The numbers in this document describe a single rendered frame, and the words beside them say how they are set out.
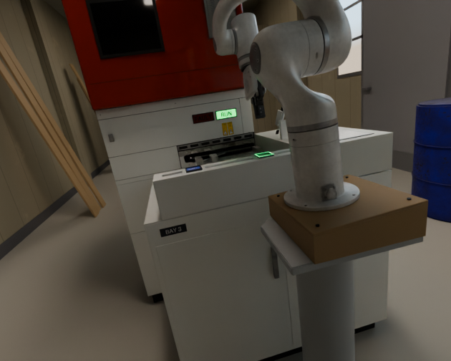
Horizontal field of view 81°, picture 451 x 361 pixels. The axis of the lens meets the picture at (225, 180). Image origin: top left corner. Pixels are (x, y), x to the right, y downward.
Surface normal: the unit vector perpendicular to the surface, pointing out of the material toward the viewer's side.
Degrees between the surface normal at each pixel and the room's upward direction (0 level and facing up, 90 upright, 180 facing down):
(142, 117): 90
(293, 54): 94
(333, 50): 108
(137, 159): 90
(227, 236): 90
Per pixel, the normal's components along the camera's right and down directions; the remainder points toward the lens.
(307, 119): -0.44, 0.32
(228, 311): 0.21, 0.25
